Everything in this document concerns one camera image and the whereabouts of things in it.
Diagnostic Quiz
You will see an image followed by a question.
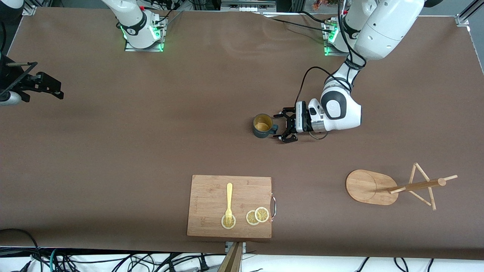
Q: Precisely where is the yellow plastic fork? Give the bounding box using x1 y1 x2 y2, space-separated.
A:
225 183 233 224

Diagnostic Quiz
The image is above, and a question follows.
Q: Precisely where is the grey power strip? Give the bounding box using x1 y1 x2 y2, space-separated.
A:
220 0 277 12

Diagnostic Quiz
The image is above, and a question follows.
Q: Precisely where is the teal floor cable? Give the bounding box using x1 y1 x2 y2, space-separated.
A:
49 248 61 272

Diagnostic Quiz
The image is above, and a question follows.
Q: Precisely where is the dark teal cup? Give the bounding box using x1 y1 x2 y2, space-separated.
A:
253 113 279 139

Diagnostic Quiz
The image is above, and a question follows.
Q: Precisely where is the wooden post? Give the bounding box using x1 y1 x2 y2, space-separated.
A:
217 242 244 272

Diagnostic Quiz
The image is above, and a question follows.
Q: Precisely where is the black looped floor cable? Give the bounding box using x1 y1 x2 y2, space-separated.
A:
0 229 43 272

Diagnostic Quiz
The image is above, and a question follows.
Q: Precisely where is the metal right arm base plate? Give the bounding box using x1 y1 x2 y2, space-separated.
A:
125 17 164 52

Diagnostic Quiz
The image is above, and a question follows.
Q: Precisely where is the black table cable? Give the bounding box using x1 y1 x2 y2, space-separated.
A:
301 11 333 24
263 14 332 34

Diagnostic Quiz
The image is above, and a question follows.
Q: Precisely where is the brown table cover sheet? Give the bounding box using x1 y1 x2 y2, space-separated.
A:
0 7 484 261

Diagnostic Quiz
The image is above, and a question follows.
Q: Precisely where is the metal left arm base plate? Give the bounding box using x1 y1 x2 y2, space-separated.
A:
323 19 364 57

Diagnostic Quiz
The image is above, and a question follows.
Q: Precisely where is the wooden cutting board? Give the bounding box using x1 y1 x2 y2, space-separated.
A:
187 175 277 239

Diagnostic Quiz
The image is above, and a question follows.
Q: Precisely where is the aluminium frame corner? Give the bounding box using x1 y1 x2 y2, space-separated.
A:
455 0 484 27
21 0 38 16

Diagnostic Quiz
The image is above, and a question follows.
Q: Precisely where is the wooden cup rack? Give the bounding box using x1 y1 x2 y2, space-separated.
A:
346 162 458 211

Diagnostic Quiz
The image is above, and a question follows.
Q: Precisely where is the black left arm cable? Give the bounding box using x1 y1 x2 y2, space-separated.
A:
295 8 365 141

